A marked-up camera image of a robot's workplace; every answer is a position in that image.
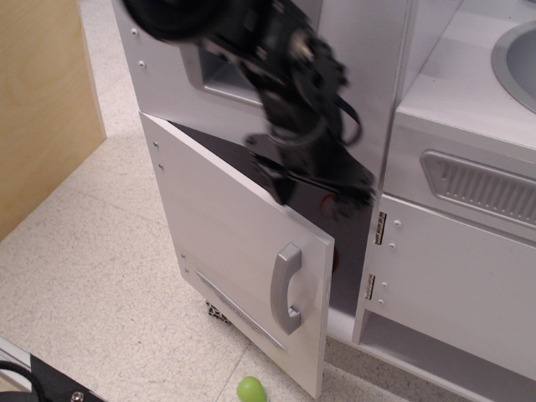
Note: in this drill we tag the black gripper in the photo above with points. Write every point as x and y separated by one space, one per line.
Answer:
315 159

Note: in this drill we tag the silver fridge door handle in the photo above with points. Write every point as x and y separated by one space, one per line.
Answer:
287 264

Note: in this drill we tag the white low fridge door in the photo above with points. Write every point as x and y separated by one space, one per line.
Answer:
226 226

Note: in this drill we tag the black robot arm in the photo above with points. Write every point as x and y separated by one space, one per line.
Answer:
298 79

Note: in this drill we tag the white toy fridge cabinet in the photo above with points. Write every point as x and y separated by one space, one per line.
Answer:
368 37

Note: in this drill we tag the toy bread slice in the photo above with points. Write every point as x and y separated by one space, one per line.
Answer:
327 205

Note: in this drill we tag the orange toy pot lid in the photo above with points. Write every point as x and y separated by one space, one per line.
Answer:
335 260

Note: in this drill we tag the upper brass door hinge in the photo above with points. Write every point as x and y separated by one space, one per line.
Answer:
379 233

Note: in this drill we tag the brass door hinge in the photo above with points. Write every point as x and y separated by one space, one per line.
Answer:
370 287
379 233

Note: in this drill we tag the lower brass door hinge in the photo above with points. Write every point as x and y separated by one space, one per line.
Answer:
370 287

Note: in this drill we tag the silver ice dispenser recess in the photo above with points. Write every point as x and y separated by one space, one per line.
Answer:
218 79

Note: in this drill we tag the aluminium extrusion foot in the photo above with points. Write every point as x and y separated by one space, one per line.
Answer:
214 312

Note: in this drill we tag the white toy kitchen counter unit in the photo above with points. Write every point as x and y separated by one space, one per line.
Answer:
450 101

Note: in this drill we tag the white oven cabinet door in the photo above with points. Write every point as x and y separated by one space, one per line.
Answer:
464 286

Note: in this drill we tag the silver vent grille panel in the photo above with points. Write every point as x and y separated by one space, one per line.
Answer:
490 190

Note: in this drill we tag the green toy ball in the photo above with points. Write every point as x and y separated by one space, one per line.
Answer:
250 389

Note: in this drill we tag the grey round sink basin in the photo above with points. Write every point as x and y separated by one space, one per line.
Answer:
513 63

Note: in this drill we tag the light wooden board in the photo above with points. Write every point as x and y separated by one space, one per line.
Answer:
50 116

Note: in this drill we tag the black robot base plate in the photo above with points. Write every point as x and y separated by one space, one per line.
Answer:
48 384

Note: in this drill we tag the aluminium frame rail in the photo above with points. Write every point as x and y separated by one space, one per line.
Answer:
11 381

